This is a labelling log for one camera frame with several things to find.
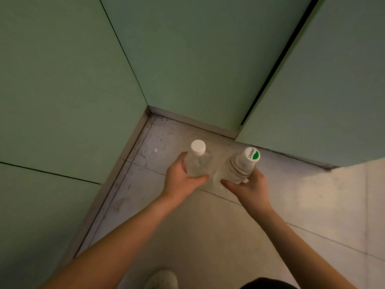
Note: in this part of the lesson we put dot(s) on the green sink cabinet doors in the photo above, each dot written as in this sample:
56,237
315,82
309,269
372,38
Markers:
210,57

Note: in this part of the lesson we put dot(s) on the person's right forearm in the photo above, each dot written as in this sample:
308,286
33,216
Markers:
300,249

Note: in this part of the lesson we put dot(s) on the green base cupboard row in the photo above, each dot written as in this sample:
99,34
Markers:
60,102

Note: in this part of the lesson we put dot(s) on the person's black trousers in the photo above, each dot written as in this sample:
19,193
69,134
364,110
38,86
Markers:
267,284

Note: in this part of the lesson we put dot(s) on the clear plastic water bottle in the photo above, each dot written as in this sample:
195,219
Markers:
198,160
240,165

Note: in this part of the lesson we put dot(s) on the person's left forearm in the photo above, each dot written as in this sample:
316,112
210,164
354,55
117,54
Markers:
114,246

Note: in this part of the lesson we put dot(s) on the person's left shoe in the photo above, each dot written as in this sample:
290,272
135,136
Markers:
162,281

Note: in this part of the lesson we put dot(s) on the person's left hand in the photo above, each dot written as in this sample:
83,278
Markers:
180,183

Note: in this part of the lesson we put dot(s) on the person's right hand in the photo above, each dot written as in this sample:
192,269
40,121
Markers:
255,197

